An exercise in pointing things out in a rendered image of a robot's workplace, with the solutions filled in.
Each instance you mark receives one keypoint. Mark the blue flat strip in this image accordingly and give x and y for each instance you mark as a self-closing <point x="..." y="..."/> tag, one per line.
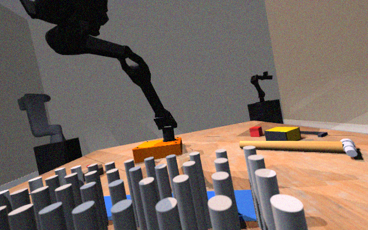
<point x="245" y="206"/>

